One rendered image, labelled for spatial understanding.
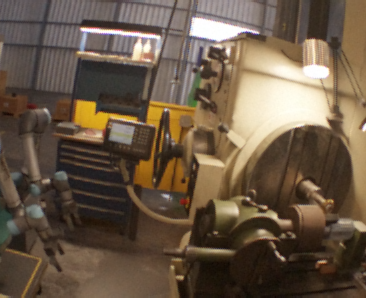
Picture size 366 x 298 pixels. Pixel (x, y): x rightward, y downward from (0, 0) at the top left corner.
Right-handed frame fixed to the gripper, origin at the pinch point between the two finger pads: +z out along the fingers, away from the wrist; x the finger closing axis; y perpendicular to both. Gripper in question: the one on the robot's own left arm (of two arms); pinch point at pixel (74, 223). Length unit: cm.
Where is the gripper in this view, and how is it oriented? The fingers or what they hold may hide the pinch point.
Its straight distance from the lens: 196.4
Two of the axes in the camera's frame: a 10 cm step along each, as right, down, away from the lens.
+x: 0.2, -0.8, 10.0
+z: 2.3, 9.7, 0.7
